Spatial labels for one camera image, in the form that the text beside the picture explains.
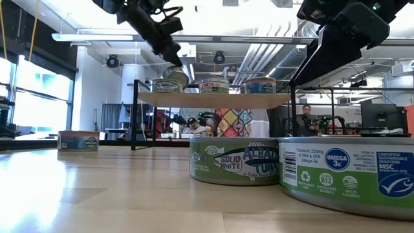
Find white round column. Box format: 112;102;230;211
120;63;147;105

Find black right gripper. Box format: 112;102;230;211
289;0;392;87

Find white air conditioning unit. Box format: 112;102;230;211
391;60;414;78

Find black background frame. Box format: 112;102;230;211
296;85;414;137

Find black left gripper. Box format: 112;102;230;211
142;12;184;68

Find silver lid albacore tuna can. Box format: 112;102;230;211
278;136;414;222
162;66;190;91
189;137;281;187

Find wooden shelf black metal legs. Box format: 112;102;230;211
131;79;297;150

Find black aluminium rig frame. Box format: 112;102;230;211
0;138;195;151

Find white cloth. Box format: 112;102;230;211
251;109;271;138

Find silver ceiling ducts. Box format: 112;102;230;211
232;19;321;85

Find black ceiling camera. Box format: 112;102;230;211
106;54;120;69
213;50;226;65

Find grey curtain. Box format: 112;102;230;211
102;103;123;132

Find red cabinet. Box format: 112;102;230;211
157;111;172;139

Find colourful patterned cloth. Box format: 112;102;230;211
212;108;254;138

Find white ceiling unit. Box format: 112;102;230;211
177;43;197;61

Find orange panel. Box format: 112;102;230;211
405;104;414;136

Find black equipment rack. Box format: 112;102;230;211
0;82;32;140

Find blue label ring-pull can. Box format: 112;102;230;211
57;129;101;152
244;76;278;94

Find black computer monitor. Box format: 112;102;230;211
360;102;409;133

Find large bright window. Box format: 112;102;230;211
0;54;74;140

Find long ceiling light bar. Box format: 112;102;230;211
51;32;414;46

